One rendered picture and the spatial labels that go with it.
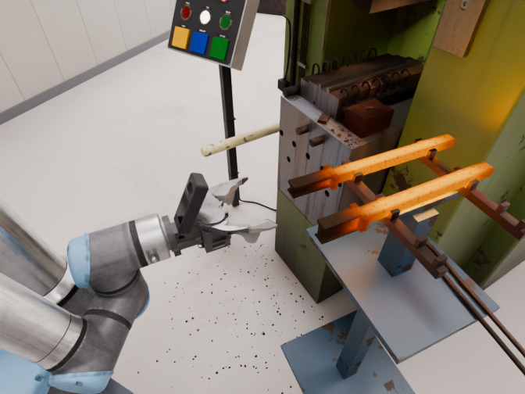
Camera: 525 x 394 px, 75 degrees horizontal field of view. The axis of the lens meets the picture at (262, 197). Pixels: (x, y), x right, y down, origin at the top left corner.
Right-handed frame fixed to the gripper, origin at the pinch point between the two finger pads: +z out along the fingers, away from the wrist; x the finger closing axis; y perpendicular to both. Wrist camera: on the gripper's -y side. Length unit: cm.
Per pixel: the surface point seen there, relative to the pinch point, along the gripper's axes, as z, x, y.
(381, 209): 19.3, 13.2, -0.7
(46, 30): -63, -303, 51
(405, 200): 25.1, 13.0, -0.7
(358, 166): 22.8, 0.5, -0.7
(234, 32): 24, -81, -4
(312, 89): 39, -47, 6
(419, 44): 87, -51, 0
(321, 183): 13.6, 0.6, 0.8
